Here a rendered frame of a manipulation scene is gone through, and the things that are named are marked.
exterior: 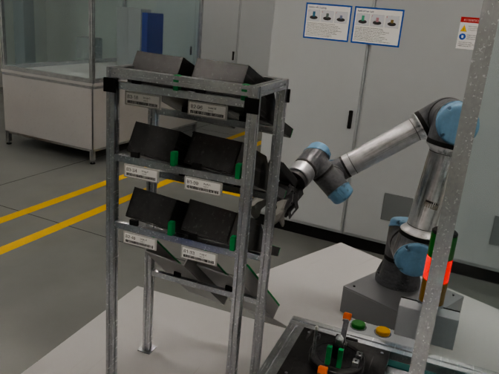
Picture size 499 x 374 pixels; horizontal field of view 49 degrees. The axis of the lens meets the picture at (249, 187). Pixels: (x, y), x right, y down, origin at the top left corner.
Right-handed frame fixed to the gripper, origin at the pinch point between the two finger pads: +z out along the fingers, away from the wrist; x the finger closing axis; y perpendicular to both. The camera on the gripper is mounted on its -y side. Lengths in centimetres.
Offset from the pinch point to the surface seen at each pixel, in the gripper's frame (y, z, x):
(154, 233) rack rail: -18.0, 29.3, 5.4
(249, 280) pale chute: 3.2, 18.1, -8.4
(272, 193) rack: -16.7, 6.5, -11.9
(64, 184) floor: 196, -140, 367
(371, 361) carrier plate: 29.3, 10.8, -35.5
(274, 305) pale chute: 21.7, 10.5, -7.2
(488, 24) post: -54, -9, -53
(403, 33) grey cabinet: 79, -274, 69
